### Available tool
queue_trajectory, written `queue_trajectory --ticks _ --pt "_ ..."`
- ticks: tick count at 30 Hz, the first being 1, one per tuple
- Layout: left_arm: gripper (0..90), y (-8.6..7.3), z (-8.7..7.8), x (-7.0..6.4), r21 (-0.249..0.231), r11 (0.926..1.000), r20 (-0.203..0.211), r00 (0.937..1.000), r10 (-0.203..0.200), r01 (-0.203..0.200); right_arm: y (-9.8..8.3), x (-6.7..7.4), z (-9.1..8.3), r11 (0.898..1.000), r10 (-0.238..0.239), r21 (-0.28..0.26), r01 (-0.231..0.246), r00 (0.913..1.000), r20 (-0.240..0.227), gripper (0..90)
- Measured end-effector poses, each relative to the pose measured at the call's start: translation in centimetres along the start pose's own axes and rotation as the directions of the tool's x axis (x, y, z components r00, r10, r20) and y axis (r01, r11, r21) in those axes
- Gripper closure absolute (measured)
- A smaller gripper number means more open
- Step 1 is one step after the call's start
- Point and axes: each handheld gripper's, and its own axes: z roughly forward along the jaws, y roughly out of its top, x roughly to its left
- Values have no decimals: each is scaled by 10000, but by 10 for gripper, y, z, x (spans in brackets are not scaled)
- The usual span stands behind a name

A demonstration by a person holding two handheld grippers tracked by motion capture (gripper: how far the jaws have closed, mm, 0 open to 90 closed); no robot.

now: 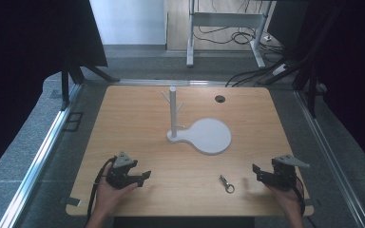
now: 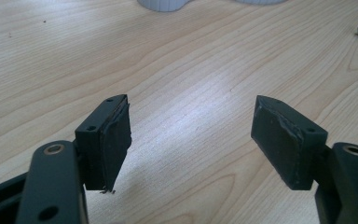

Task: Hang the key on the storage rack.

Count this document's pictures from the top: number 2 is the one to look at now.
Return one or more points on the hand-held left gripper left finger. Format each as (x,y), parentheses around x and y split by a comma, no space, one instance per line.
(105,146)

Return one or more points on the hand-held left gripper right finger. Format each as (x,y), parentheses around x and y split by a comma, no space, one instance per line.
(282,140)

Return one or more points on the white ribbed container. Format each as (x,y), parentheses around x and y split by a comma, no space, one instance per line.
(164,4)

